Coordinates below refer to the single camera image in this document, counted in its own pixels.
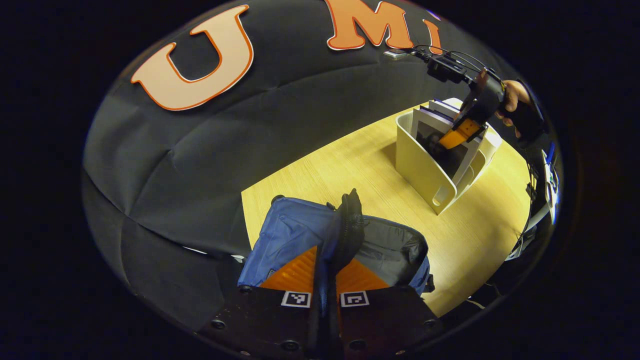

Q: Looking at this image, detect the white clutter with cables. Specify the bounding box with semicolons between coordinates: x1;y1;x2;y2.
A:
507;142;560;261

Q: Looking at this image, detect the book with dark photo cover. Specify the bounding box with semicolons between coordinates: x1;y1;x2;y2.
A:
411;106;483;185

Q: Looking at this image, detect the blue schoolbag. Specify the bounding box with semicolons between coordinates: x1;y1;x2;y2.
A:
237;188;435;311

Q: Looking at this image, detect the white bookshelf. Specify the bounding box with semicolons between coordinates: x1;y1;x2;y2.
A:
395;97;502;216

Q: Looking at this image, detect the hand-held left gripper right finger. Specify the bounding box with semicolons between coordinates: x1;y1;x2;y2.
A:
330;257;443;358

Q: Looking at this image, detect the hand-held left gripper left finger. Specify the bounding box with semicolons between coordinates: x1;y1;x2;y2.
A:
197;246;326;358

